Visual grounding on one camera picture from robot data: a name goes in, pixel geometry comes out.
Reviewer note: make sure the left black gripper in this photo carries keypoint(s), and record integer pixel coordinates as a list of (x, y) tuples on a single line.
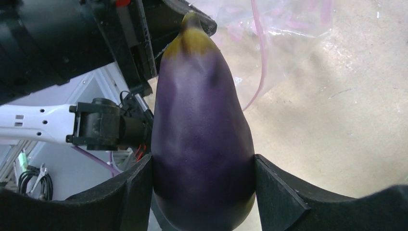
[(149, 26)]

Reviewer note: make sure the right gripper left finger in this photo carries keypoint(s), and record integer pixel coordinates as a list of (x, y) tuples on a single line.
[(121, 203)]

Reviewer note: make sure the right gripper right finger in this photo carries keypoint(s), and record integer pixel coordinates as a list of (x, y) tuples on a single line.
[(288, 203)]

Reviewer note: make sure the purple toy eggplant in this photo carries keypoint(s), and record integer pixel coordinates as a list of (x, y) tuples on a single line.
[(202, 146)]

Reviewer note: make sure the clear zip top bag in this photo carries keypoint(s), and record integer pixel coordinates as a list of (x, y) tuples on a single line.
[(264, 40)]

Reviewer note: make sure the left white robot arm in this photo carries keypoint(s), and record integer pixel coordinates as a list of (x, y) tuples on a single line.
[(44, 43)]

